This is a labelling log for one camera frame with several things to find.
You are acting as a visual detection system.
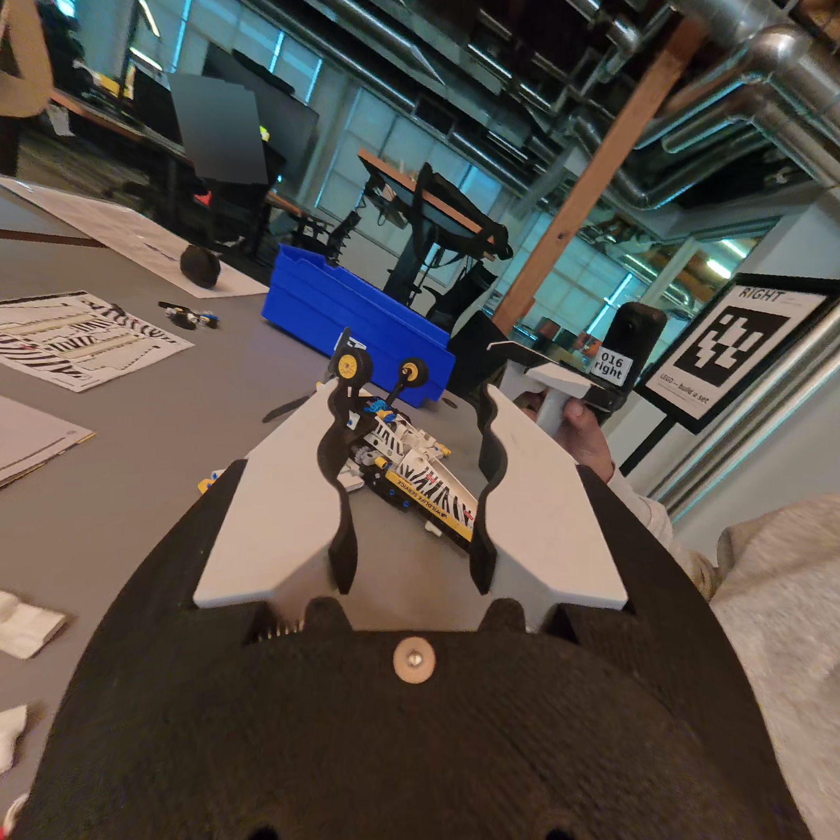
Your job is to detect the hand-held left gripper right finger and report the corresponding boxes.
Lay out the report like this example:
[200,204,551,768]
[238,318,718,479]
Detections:
[468,382,630,634]

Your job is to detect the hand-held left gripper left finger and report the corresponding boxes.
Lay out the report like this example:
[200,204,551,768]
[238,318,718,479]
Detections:
[192,377,360,624]

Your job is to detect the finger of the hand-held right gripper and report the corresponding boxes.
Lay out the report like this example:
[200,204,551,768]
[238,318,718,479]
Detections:
[524,363,593,400]
[487,340,550,411]

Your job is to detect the zebra striped lego plane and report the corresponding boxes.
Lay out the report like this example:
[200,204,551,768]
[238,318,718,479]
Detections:
[197,328,480,542]

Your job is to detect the lego instruction booklet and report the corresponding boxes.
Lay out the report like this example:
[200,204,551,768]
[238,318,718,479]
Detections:
[0,394,96,488]

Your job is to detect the pile of lego pieces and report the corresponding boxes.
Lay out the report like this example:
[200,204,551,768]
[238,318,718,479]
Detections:
[0,589,70,834]

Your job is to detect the person's right forearm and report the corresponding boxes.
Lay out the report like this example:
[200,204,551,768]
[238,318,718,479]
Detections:
[607,467,723,599]

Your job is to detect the small black lego subassembly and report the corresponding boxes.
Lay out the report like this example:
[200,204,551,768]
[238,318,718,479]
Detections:
[157,301,221,331]

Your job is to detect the person's right hand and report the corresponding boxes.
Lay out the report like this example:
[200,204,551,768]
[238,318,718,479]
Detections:
[556,400,616,483]

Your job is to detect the black framed sign stand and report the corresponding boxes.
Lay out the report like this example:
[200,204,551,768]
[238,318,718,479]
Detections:
[620,274,840,475]

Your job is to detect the standing desk with wooden top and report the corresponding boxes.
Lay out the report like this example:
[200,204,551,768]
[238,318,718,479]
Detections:
[357,147,514,322]

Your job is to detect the blue plastic bin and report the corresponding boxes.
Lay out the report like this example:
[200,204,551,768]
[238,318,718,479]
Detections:
[261,244,457,411]

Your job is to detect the zebra pattern sticker sheet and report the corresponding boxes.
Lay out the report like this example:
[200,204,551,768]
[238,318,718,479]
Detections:
[0,290,196,393]

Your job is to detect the person's grey clothing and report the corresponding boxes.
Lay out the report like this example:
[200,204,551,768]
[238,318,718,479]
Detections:
[709,492,840,840]

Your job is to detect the black round object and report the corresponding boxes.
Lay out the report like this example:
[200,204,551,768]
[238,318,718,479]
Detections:
[180,244,223,290]

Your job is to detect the silver ceiling pipes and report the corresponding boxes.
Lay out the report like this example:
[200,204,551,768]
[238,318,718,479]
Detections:
[571,0,840,211]

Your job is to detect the black computer monitor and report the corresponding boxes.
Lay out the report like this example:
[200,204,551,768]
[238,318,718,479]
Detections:
[200,42,321,191]

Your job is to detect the white printed paper sheet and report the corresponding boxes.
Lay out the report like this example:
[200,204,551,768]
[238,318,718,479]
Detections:
[0,177,270,299]

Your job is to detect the wooden support post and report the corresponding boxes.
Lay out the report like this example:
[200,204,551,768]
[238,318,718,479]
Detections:
[491,20,708,332]

